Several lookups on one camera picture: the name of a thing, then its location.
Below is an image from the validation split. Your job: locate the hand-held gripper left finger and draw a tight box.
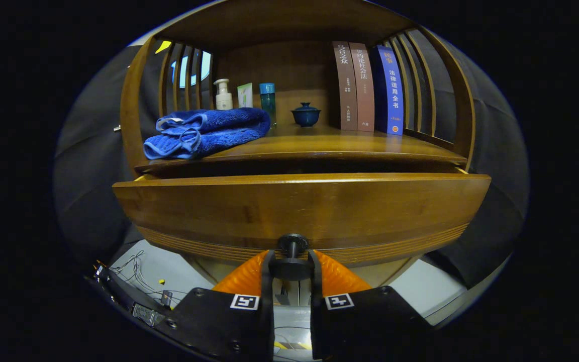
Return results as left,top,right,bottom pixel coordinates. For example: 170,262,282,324
169,250,276,362

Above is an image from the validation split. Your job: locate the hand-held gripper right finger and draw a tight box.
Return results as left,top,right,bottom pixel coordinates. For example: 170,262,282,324
309,250,433,362

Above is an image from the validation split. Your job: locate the wooden drawer with black knob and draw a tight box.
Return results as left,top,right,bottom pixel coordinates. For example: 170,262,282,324
113,172,491,282

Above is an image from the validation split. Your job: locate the wooden countertop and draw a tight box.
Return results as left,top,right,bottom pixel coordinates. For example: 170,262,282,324
135,122,467,175

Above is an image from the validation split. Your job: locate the wooden cabinet with shelf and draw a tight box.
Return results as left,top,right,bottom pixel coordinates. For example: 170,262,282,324
119,0,476,295

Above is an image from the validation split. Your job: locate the blue folded towel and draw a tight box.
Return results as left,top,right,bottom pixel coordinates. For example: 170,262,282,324
143,107,271,160

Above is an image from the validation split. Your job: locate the blue lidded teacup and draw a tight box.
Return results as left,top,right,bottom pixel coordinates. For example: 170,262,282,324
291,102,321,127

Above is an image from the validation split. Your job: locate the teal bottle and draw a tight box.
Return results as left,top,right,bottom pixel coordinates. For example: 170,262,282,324
259,83,277,126

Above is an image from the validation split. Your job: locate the white and green tube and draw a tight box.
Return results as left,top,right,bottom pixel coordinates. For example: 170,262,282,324
237,83,254,109

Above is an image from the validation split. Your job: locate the white pump bottle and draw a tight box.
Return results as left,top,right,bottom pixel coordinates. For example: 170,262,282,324
214,78,233,111

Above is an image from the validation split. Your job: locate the brown book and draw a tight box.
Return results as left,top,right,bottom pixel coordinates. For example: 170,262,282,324
332,41,358,131
349,42,375,132

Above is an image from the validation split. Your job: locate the blue book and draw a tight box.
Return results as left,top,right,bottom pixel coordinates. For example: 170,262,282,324
372,45,405,135

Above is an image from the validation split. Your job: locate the bundle of thin cables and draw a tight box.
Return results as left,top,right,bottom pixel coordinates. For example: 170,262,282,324
110,250,189,303

